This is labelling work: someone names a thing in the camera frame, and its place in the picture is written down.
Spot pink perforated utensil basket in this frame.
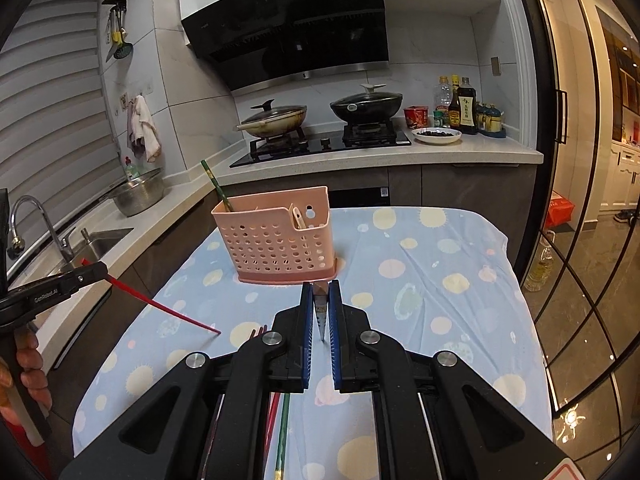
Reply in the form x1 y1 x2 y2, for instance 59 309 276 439
210 186 346 284

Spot red instant noodle cup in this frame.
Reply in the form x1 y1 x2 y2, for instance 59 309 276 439
404 105 430 129

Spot black range hood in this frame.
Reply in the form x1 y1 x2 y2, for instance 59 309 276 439
180 0 391 96

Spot small steel knife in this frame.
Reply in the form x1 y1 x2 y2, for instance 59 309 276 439
311 283 329 345

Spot yellow capped sauce bottle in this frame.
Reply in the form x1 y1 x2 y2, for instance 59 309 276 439
448 75 462 129

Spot seasoning jar set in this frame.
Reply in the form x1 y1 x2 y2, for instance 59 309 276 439
477 102 507 139

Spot white plate of black beans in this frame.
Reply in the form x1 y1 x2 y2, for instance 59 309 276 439
411 127 463 145

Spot person's left hand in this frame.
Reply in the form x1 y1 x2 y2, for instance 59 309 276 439
0 332 54 413

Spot person's red garment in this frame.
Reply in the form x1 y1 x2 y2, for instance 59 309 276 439
0 406 53 480

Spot green chopstick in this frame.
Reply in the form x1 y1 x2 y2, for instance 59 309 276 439
272 393 292 480
200 160 235 214

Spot black built-in appliance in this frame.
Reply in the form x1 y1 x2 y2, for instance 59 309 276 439
327 185 391 209

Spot steel colander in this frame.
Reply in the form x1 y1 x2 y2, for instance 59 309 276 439
110 168 166 217

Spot white cabinets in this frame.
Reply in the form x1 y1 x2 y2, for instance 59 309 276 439
597 139 640 212

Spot black framed glass door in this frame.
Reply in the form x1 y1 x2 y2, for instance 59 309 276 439
517 0 640 480

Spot wok with lid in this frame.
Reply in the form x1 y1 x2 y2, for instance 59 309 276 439
236 109 309 139

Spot red box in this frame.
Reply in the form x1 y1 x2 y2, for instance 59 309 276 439
543 195 576 231

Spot white window blinds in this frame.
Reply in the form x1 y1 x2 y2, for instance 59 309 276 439
0 0 127 273

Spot chrome faucet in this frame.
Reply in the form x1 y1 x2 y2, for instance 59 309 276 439
9 196 77 262

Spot clear plastic bottle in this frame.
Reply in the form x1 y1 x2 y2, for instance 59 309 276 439
433 76 451 112

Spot large dark sauce bottle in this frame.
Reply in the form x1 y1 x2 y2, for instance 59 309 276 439
457 77 480 135

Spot cooking oil bottle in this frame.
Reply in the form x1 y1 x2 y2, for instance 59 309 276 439
522 230 557 294

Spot black wok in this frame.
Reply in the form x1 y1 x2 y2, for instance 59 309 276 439
330 94 404 124

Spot steel sink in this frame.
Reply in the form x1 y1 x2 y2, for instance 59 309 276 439
69 227 135 262

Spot bright red chopstick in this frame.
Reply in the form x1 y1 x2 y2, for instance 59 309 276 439
81 258 222 335

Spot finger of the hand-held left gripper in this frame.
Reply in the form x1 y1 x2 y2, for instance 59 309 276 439
61 260 109 292

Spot black door handle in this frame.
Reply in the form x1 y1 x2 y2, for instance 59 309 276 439
555 88 569 145

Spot blue dotted tablecloth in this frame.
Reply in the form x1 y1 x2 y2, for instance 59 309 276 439
72 206 556 480

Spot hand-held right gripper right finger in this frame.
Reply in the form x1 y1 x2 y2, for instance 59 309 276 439
327 280 573 480

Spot black gas stove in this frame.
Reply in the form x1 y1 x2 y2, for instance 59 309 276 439
229 126 414 169

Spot hanging kitchen utensils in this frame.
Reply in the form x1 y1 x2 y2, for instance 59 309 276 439
104 7 134 64

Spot black wok lid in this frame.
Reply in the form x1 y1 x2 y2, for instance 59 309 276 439
331 83 403 107

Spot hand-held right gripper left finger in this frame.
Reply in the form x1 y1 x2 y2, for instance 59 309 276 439
60 282 316 480

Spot glass pan lid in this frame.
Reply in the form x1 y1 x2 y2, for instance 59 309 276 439
250 99 307 124

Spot hanging dish cloths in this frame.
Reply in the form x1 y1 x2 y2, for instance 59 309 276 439
125 94 162 163

